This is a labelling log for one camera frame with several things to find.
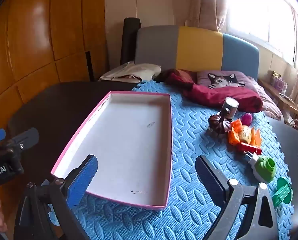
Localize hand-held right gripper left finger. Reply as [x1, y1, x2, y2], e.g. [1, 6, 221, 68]
[13, 154, 99, 240]

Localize wooden desk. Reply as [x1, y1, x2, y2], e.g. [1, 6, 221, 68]
[257, 79, 298, 130]

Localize black rolled mat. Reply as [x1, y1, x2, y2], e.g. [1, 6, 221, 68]
[120, 17, 142, 65]

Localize orange crate-shaped toy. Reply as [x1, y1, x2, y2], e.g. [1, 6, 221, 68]
[227, 120, 244, 145]

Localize pink quilt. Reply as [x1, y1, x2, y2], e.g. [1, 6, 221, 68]
[246, 76, 283, 120]

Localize window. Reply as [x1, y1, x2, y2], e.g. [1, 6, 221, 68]
[225, 0, 298, 65]

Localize dark red ridged toy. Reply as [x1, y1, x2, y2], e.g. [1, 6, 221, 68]
[208, 115, 232, 135]

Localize grey yellow blue headboard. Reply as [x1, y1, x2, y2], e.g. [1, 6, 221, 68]
[135, 25, 259, 82]

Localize green plastic toy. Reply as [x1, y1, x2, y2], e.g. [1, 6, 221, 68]
[254, 156, 276, 183]

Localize beige egg toy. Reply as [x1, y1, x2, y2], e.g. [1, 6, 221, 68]
[239, 125, 253, 143]

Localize white cloth bag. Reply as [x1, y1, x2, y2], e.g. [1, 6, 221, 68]
[99, 61, 162, 82]

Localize red cylinder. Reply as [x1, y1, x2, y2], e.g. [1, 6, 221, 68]
[240, 142, 262, 156]

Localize blue foam mat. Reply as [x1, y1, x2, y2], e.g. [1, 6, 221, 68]
[49, 80, 295, 240]

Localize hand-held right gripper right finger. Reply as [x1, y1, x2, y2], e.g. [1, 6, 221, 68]
[195, 155, 279, 240]

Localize maroon blanket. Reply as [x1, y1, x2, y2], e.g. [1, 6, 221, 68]
[155, 69, 263, 113]

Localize pink-edged white box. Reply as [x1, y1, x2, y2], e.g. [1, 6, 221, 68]
[51, 91, 173, 211]

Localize purple storage box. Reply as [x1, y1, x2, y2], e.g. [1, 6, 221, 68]
[271, 71, 288, 93]

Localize purple cat print pillow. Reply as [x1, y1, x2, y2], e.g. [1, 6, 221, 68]
[197, 70, 251, 90]

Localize magenta plastic toy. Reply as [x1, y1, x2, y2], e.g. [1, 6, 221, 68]
[241, 113, 253, 127]

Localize grey metal cylinder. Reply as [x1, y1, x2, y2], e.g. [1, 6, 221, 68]
[222, 97, 239, 120]

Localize wooden wardrobe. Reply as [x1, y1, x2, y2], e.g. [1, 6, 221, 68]
[0, 0, 109, 220]

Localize teal plastic spool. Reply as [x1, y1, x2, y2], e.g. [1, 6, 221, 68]
[272, 177, 293, 207]

